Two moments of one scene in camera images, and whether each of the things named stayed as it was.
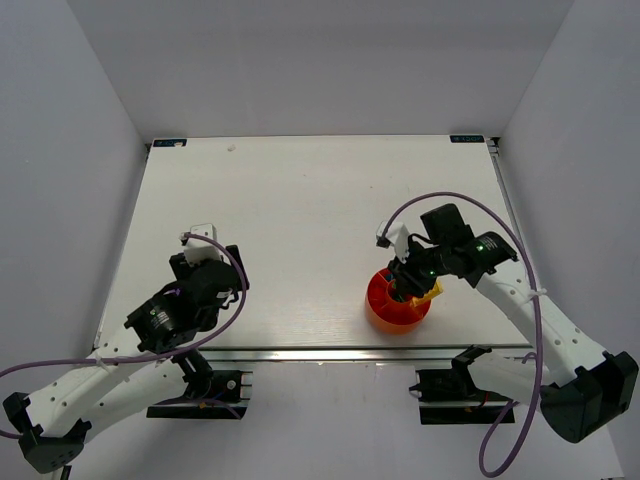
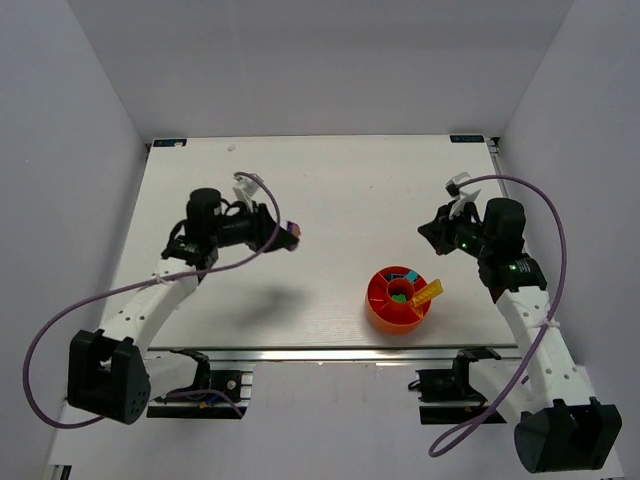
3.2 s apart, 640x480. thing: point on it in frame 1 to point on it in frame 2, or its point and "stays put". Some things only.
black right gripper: x=407 y=279 to x=446 y=235
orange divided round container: x=388 y=314 stays put
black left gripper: x=235 y=265 to x=263 y=228
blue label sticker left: x=168 y=142 stays put
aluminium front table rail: x=358 y=355 stays put
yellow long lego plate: x=436 y=290 stays put
